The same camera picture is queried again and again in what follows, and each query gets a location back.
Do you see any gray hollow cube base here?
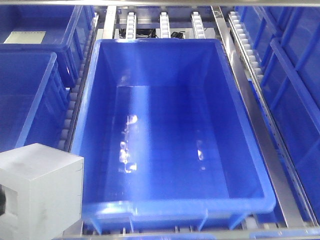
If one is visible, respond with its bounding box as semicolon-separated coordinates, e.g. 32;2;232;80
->
0;143;84;240

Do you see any large blue target bin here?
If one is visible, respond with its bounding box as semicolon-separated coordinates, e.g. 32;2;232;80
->
71;39;276;234

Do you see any blue bin left neighbour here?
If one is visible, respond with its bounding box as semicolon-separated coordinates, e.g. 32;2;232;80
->
0;51;70;152

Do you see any blue bin neighbour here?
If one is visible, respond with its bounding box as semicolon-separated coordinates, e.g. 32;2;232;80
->
259;37;320;226
0;51;70;152

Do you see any blue bin right neighbour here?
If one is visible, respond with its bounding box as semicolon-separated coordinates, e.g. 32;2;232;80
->
259;37;320;226

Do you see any white roller track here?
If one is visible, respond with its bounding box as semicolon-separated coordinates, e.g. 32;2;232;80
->
58;13;99;152

